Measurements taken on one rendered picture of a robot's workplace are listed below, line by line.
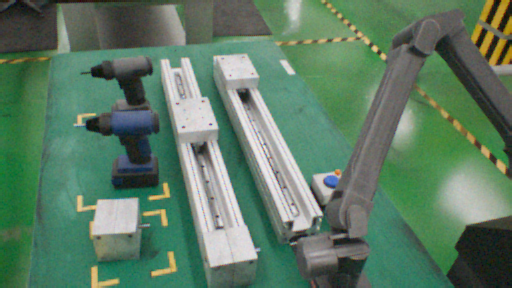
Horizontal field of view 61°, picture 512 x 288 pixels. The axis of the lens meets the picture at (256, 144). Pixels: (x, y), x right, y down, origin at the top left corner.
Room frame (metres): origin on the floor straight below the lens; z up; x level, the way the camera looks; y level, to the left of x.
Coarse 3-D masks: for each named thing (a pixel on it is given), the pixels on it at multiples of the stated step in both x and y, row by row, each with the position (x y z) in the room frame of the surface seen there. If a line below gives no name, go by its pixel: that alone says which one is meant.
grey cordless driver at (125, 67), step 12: (108, 60) 1.08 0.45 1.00; (120, 60) 1.09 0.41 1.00; (132, 60) 1.10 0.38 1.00; (144, 60) 1.11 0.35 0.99; (84, 72) 1.05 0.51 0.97; (96, 72) 1.05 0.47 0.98; (108, 72) 1.05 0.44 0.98; (120, 72) 1.06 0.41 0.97; (132, 72) 1.08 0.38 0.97; (144, 72) 1.09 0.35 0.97; (120, 84) 1.08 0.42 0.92; (132, 84) 1.09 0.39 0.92; (132, 96) 1.08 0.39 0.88; (144, 96) 1.11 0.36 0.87; (120, 108) 1.06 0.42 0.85; (132, 108) 1.07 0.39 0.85; (144, 108) 1.09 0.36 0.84
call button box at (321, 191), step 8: (320, 176) 0.86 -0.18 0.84; (336, 176) 0.87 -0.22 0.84; (312, 184) 0.85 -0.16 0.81; (320, 184) 0.83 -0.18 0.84; (312, 192) 0.85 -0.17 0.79; (320, 192) 0.81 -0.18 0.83; (328, 192) 0.80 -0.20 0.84; (320, 200) 0.80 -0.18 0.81; (328, 200) 0.80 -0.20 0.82; (320, 208) 0.79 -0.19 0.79
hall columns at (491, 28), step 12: (492, 0) 3.54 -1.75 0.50; (504, 0) 3.44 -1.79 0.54; (492, 12) 3.50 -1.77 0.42; (504, 12) 3.40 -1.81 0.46; (480, 24) 3.55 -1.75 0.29; (492, 24) 3.45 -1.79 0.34; (504, 24) 3.35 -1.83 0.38; (480, 36) 3.51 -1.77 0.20; (492, 36) 3.40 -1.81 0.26; (504, 36) 3.31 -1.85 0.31; (480, 48) 3.46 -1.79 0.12; (492, 48) 3.36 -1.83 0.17; (504, 48) 3.32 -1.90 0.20; (492, 60) 3.31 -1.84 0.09; (504, 60) 3.34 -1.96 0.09
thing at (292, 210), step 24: (216, 72) 1.36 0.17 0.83; (240, 96) 1.22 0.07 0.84; (240, 120) 1.05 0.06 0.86; (264, 120) 1.06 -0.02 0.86; (264, 144) 0.98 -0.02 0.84; (264, 168) 0.84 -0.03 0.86; (288, 168) 0.86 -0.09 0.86; (264, 192) 0.80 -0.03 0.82; (288, 192) 0.79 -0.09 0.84; (288, 216) 0.69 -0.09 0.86; (312, 216) 0.70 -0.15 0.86; (288, 240) 0.68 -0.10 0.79
